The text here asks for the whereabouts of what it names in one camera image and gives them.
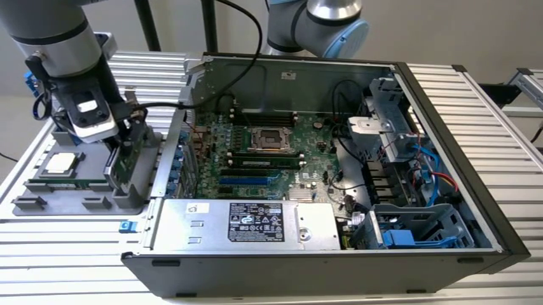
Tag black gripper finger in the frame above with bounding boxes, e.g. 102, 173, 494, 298
114, 106, 147, 152

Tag graphics card with black shroud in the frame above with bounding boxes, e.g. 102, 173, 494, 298
103, 90, 154, 195

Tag grey plastic parts rack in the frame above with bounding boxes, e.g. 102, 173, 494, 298
10, 125, 166, 217

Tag silver CPU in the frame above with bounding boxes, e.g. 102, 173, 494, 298
43, 153, 81, 174

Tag green RAM stick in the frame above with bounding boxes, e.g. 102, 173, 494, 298
26, 179, 109, 188
232, 157, 297, 169

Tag black stand pole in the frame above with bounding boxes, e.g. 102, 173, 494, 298
133, 0, 161, 51
200, 0, 220, 53

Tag long black expansion slot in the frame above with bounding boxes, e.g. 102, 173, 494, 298
218, 169, 272, 177

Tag blue expansion slot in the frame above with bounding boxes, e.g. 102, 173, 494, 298
218, 176, 272, 187

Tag CPU socket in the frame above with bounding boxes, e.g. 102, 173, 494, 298
249, 126, 288, 150

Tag silver power supply unit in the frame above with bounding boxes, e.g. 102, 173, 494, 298
150, 198, 342, 252

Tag green motherboard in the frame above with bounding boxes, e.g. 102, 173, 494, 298
192, 111, 344, 204

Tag silver finned heatsink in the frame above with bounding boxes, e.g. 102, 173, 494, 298
289, 187, 317, 201

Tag black and silver PC case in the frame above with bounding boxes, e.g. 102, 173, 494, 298
119, 52, 532, 299

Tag silver metal drive cage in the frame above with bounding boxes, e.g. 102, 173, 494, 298
346, 78, 425, 163

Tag blue plastic bay latch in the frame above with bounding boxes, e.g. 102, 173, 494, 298
381, 229, 416, 249

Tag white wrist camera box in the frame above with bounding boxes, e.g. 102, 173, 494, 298
69, 91, 119, 144

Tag black camera cable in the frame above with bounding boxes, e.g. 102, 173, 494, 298
23, 50, 55, 121

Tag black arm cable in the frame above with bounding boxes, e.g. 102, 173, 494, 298
126, 0, 262, 111

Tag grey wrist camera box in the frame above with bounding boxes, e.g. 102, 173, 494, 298
93, 30, 118, 55

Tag blue wire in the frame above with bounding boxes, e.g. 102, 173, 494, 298
409, 142, 442, 207

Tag red wire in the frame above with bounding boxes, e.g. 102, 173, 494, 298
429, 171, 458, 191

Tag aluminium frame table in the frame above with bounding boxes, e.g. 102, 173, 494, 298
500, 68, 543, 118

